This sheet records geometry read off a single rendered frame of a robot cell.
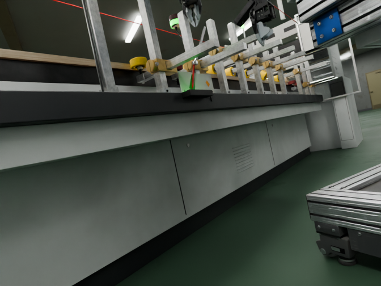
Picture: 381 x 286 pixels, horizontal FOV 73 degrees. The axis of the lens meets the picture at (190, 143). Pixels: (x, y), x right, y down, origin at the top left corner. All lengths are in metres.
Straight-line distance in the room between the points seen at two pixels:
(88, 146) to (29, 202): 0.27
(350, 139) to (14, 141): 3.39
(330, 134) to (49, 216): 3.37
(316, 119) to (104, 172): 3.14
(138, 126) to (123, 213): 0.38
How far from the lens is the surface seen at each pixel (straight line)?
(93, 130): 0.86
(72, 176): 1.03
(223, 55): 1.26
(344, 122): 3.62
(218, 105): 1.33
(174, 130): 1.09
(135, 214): 1.18
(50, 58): 1.09
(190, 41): 1.34
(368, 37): 1.08
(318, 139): 3.82
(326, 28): 1.05
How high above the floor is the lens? 0.50
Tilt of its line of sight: 1 degrees down
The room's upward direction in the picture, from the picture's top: 12 degrees counter-clockwise
